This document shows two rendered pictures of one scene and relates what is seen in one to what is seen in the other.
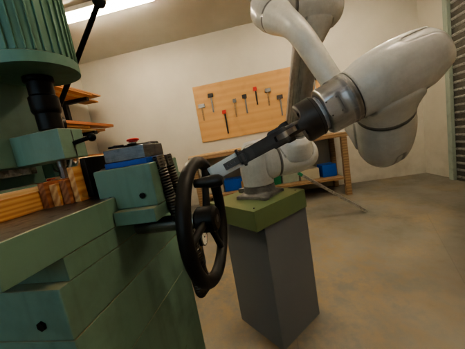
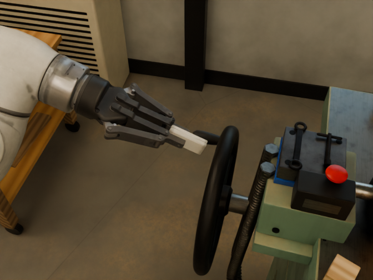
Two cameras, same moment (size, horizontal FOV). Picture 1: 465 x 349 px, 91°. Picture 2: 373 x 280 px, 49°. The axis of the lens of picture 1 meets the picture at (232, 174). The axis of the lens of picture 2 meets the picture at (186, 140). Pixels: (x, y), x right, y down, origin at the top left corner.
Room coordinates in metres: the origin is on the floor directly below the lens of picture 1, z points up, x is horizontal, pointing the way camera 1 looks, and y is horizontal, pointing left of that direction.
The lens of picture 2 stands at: (0.95, 0.05, 1.49)
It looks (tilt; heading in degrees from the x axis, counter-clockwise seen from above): 49 degrees down; 185
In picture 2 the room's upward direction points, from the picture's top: straight up
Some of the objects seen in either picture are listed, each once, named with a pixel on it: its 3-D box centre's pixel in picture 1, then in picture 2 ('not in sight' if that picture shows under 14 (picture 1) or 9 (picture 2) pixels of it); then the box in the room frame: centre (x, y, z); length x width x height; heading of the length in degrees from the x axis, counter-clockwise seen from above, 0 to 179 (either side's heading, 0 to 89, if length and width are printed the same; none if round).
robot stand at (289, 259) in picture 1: (271, 265); not in sight; (1.14, -0.12, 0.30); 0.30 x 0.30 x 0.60; 37
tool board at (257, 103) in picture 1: (257, 103); not in sight; (3.77, -0.59, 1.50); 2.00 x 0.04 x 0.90; 82
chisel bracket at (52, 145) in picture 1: (51, 150); not in sight; (0.58, 0.43, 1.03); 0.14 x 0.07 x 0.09; 79
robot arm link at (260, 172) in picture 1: (257, 161); not in sight; (1.14, -0.13, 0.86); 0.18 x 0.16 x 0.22; 100
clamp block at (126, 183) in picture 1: (142, 181); (306, 192); (0.55, 0.22, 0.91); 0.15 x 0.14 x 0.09; 169
